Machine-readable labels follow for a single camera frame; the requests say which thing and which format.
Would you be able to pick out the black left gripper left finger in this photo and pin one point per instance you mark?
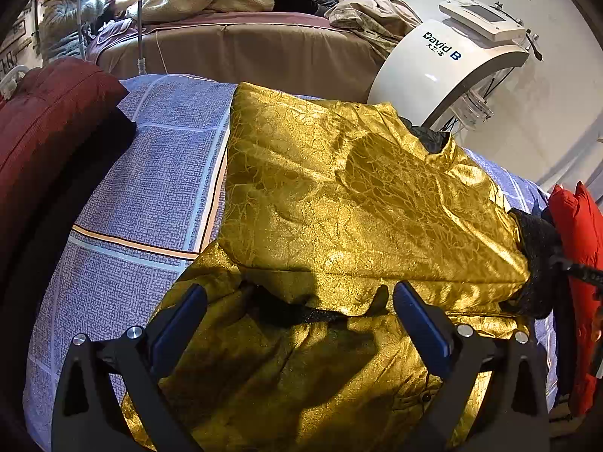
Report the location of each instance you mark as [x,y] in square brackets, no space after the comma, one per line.
[86,415]

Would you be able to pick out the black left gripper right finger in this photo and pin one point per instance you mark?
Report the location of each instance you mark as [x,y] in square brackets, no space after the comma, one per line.
[513,415]

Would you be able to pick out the gold satin padded jacket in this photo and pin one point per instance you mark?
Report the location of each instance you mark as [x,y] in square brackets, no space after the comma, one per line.
[328,205]

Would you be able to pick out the beige clothes pile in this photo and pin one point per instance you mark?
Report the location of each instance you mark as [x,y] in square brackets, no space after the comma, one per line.
[382,23]

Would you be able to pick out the blue plaid bed sheet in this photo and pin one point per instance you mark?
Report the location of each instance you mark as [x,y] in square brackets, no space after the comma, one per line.
[137,232]

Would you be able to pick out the white David B machine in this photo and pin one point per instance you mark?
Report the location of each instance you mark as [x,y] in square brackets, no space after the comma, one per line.
[448,68]

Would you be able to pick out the dark red puffer jacket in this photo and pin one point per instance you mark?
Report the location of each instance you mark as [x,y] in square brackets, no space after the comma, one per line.
[53,112]

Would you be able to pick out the person in grey hoodie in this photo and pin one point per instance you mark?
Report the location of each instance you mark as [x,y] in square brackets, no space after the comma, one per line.
[69,26]

